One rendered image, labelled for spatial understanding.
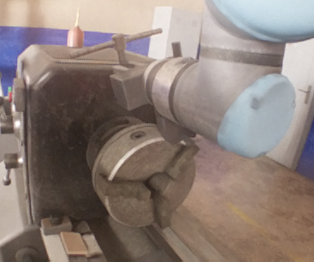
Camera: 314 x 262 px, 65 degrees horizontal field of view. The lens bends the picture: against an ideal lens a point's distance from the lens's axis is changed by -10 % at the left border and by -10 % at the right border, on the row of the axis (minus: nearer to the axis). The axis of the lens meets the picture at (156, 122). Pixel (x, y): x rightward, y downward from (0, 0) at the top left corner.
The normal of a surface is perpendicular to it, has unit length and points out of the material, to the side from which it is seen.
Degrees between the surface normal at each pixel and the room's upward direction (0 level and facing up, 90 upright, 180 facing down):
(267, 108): 92
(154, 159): 90
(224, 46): 92
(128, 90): 87
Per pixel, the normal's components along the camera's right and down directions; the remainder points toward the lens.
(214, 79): -0.77, 0.15
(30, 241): 0.50, 0.34
